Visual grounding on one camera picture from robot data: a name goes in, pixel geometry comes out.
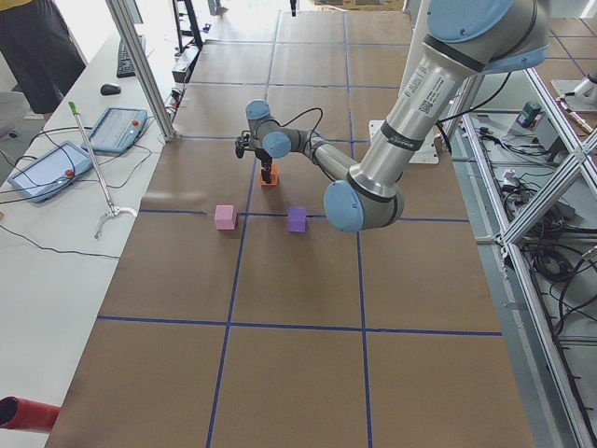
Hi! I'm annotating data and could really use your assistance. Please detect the red cylinder object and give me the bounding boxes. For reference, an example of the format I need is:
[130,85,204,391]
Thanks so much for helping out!
[1,397,61,433]

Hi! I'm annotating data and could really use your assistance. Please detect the aluminium frame post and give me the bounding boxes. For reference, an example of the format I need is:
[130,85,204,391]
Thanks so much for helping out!
[105,0,177,142]

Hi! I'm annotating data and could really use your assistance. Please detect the aluminium frame rail right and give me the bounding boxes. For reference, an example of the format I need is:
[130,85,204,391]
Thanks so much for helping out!
[448,60,596,447]

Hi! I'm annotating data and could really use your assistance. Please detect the black cable bundle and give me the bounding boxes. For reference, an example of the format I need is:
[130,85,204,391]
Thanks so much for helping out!
[521,204,597,337]

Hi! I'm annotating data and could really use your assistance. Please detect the person in dark clothes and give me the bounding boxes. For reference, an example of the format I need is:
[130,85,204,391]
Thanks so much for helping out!
[1,0,86,118]

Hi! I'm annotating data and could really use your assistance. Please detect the blue teach pendant far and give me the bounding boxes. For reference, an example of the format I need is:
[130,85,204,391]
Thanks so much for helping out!
[88,106,147,155]

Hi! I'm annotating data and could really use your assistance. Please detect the pink foam cube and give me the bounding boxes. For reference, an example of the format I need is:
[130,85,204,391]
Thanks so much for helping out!
[214,204,237,231]

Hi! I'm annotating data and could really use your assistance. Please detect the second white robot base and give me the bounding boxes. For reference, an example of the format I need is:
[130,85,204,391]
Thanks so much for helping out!
[551,67,596,113]

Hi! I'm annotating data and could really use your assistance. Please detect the green white box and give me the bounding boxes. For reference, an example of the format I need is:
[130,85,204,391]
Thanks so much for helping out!
[517,101,541,128]

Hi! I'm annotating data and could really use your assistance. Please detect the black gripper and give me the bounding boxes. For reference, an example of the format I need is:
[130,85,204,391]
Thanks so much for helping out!
[255,148,272,183]

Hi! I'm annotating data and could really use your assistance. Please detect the black computer mouse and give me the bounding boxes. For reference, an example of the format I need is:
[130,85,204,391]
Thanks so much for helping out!
[100,83,121,96]

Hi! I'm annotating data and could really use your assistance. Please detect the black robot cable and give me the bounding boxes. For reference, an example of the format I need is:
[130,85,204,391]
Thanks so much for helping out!
[278,107,325,139]

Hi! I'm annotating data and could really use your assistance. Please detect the blue teach pendant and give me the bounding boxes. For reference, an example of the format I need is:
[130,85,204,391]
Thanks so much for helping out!
[88,106,147,155]
[7,141,92,203]

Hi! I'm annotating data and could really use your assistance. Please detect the orange foam cube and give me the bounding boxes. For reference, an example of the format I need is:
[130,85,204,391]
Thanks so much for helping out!
[259,162,278,187]

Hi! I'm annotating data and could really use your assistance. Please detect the blue teach pendant near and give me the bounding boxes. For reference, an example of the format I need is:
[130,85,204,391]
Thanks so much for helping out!
[7,141,92,203]

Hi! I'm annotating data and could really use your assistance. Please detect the black keyboard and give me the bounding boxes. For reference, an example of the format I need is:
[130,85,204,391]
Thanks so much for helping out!
[116,39,136,78]

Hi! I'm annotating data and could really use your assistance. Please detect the long reacher grabber tool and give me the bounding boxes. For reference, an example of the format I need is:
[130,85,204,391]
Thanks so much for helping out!
[68,101,138,240]

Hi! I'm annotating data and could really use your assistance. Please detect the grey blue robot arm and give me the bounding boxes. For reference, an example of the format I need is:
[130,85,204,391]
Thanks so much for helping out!
[235,1,551,232]

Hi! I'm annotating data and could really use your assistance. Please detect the purple foam cube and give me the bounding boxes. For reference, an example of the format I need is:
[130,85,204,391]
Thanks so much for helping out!
[286,206,307,233]

